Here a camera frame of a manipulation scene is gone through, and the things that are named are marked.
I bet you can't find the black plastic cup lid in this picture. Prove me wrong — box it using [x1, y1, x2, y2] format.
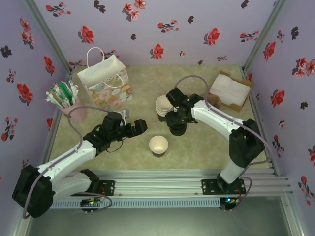
[170, 122, 187, 132]
[170, 127, 187, 136]

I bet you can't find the brown pulp cup carrier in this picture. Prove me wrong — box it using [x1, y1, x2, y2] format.
[205, 94, 222, 109]

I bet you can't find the white paper napkin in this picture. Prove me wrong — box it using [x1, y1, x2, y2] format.
[209, 73, 251, 107]

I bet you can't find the white cartoon paper gift bag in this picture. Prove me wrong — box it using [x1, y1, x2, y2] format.
[77, 46, 133, 111]

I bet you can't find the stack of paper cups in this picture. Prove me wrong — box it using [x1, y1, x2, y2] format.
[156, 95, 174, 112]

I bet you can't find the pink straw holder cup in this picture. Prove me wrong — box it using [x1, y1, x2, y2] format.
[60, 97, 88, 124]

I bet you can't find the brown cardboard tray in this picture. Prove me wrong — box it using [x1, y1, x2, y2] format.
[206, 70, 253, 113]

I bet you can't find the green wrapped straw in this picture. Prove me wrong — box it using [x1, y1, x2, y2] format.
[59, 82, 74, 106]
[50, 85, 66, 108]

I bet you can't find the tan wrapped straw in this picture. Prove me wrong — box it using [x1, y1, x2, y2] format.
[54, 82, 67, 106]

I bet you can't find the thin black cable loop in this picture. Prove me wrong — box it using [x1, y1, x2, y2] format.
[107, 139, 125, 153]

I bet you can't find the grey right arm cable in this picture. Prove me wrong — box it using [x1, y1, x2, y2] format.
[174, 75, 273, 170]

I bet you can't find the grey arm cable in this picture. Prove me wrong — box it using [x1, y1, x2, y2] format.
[22, 106, 124, 219]
[174, 75, 273, 170]

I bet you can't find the grey left arm cable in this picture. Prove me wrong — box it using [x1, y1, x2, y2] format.
[22, 106, 124, 219]

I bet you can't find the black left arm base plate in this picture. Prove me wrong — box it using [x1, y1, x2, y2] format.
[97, 180, 116, 197]

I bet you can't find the wide aluminium base rail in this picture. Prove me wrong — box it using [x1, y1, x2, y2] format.
[53, 169, 294, 197]

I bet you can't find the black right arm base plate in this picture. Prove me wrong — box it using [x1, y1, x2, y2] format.
[201, 178, 247, 197]

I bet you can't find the grey left controller cable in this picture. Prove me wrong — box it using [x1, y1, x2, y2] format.
[83, 195, 113, 214]

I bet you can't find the grey controller cable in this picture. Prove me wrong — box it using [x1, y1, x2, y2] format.
[83, 195, 113, 214]
[221, 176, 253, 212]

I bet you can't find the white slotted cable duct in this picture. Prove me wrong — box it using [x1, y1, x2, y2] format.
[50, 198, 221, 209]

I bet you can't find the grey right controller cable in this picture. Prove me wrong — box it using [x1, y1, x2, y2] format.
[221, 176, 253, 212]

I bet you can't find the aluminium frame post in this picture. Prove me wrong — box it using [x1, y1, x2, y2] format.
[242, 0, 288, 72]
[23, 0, 74, 74]

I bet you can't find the aluminium lower frame rail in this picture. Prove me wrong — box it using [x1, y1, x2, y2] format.
[280, 194, 308, 236]
[11, 216, 32, 236]

